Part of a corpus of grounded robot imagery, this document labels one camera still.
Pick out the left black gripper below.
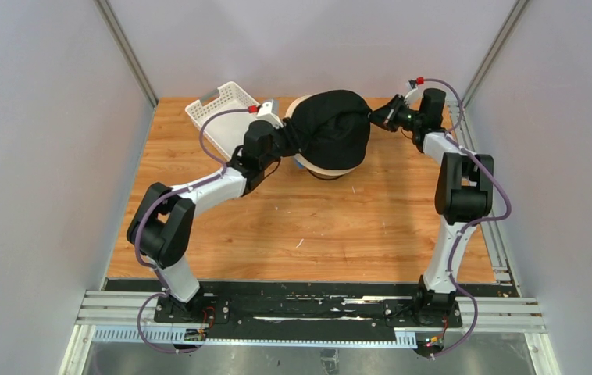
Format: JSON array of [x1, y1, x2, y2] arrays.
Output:
[[260, 119, 312, 170]]

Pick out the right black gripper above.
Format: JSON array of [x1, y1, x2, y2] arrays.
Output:
[[363, 95, 423, 133]]

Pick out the beige bucket hat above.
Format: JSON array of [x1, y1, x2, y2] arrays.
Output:
[[286, 95, 355, 176]]

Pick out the black hat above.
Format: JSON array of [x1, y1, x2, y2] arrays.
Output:
[[291, 89, 371, 170]]

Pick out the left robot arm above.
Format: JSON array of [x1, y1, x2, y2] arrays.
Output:
[[127, 117, 300, 323]]

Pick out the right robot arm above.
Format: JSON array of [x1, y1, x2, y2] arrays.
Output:
[[369, 88, 494, 326]]

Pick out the white perforated plastic basket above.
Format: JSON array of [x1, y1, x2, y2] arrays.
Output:
[[184, 81, 259, 160]]

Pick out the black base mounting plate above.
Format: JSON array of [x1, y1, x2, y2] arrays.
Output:
[[104, 278, 519, 344]]

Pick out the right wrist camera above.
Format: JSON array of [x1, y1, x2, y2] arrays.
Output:
[[404, 77, 425, 106]]

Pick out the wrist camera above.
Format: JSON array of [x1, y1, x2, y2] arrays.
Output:
[[404, 77, 425, 106], [248, 98, 284, 129]]

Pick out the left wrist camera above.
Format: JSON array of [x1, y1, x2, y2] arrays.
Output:
[[248, 98, 284, 129]]

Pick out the black wire hat stand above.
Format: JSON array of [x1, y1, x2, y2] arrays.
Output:
[[308, 170, 342, 181]]

